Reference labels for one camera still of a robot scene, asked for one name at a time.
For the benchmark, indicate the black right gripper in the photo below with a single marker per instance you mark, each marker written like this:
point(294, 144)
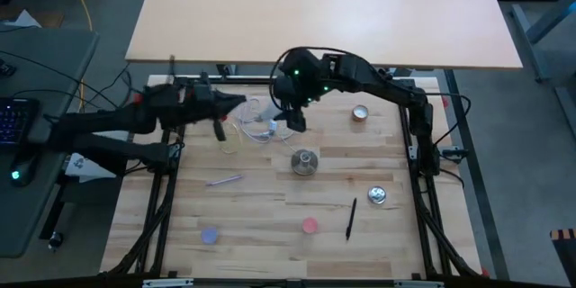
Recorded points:
point(299, 81)

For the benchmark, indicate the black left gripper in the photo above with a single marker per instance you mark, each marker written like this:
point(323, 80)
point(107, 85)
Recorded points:
point(198, 99)

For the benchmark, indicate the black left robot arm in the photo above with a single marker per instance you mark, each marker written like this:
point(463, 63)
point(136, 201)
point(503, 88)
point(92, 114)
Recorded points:
point(103, 119)

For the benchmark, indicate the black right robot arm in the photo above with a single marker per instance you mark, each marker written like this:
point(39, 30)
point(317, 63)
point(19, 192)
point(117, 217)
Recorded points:
point(387, 90)

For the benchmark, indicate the purple pen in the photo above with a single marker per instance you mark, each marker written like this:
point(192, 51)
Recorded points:
point(225, 180)

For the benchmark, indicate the red clamp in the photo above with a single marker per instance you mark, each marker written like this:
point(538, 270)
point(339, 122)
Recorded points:
point(137, 97)

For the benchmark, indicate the light wooden desk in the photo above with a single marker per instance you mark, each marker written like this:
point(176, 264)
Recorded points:
point(315, 13)

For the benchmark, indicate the pink candle in glass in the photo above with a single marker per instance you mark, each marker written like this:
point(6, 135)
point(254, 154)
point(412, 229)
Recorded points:
point(309, 225)

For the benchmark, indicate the silver tin candle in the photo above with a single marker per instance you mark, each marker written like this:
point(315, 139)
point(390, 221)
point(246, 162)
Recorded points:
point(376, 195)

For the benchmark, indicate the black pen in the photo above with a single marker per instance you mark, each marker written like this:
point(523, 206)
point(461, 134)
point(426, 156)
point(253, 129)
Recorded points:
point(351, 218)

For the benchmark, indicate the purple candle in glass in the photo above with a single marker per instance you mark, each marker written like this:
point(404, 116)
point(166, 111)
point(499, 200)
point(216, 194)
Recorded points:
point(209, 235)

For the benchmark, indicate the grey desk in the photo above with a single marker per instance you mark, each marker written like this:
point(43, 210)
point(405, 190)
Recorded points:
point(54, 63)

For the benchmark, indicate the black keyboard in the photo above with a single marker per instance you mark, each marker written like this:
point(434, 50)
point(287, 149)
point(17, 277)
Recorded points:
point(13, 121)

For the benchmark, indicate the white crumpled paper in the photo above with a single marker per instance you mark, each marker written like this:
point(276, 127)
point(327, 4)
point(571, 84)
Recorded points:
point(24, 20)

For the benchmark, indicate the black desk leg with knob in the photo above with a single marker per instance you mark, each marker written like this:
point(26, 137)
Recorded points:
point(56, 239)

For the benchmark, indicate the black computer mouse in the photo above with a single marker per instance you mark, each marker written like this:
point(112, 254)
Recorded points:
point(18, 172)

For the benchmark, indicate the orange black striped object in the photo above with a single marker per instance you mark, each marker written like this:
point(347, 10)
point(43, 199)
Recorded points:
point(563, 236)

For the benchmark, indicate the black metal table frame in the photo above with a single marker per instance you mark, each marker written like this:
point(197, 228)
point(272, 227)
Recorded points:
point(252, 81)

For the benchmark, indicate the silver metal bracket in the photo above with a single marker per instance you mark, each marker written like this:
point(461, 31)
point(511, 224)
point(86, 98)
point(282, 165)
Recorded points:
point(418, 284)
point(167, 283)

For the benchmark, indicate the grey metal furniture frame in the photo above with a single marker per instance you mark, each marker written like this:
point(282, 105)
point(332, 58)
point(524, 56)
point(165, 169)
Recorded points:
point(540, 27)

